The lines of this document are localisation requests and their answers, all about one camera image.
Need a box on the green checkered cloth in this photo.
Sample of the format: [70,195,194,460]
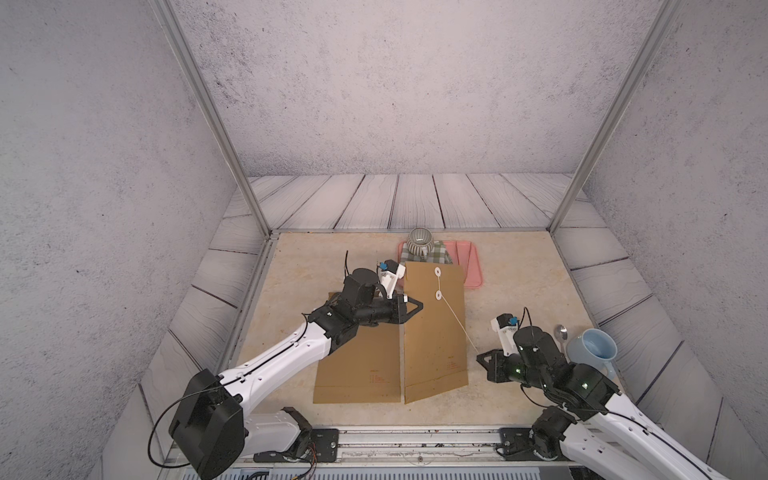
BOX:
[399,241,454,264]

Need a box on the aluminium frame post right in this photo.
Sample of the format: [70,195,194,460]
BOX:
[547,0,683,236]

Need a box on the metal spoon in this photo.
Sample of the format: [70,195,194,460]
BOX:
[553,324,568,355]

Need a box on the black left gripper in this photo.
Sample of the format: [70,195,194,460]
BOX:
[352,293,424,327]

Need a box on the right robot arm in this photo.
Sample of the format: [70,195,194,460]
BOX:
[476,313,722,479]

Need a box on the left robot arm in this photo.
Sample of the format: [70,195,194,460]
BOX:
[168,260,423,479]

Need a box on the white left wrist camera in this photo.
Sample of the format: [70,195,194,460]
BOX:
[378,259,406,299]

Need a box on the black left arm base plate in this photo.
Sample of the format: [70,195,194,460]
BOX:
[253,428,340,463]

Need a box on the striped grey-green bowl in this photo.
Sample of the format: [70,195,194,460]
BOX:
[406,227,434,257]

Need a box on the pink plastic tray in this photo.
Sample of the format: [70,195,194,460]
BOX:
[397,240,483,289]

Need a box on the light blue mug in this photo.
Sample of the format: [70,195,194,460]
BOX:
[566,328,618,379]

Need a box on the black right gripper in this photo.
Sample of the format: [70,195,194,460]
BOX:
[472,348,548,392]

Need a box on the aluminium frame post left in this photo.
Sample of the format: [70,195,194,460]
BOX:
[150,0,272,237]

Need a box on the aluminium frame post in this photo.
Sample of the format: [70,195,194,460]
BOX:
[547,0,683,236]
[150,0,272,237]

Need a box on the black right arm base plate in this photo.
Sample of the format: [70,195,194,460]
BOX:
[495,427,569,462]

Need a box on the brown kraft file bag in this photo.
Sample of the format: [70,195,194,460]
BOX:
[313,324,401,404]

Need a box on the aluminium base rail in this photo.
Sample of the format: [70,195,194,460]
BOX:
[161,422,685,480]

